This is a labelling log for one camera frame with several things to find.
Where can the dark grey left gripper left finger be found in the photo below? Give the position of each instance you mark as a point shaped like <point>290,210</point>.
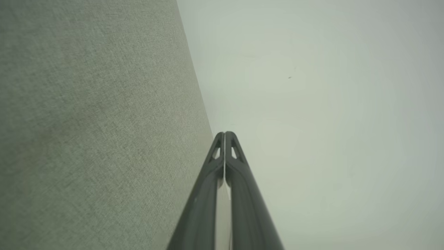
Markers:
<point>201,215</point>

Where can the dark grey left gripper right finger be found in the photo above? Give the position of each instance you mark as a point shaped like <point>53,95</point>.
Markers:
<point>249,215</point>

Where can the grey fabric sofa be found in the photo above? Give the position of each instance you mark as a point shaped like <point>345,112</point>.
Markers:
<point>104,121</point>

